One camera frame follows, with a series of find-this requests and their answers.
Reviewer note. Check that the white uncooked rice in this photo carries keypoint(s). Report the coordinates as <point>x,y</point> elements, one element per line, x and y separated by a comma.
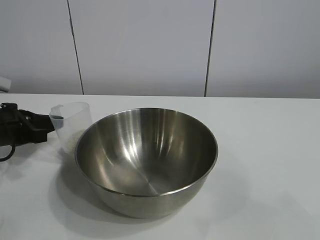
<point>72,142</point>

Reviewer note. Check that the stainless steel mixing bowl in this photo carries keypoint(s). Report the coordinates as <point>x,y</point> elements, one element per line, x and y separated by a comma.
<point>145,160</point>

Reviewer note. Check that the translucent plastic measuring cup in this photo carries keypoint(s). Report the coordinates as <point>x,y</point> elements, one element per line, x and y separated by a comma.
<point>75,117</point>

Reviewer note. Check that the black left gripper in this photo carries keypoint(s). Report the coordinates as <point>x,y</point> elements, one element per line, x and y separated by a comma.
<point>15,127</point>

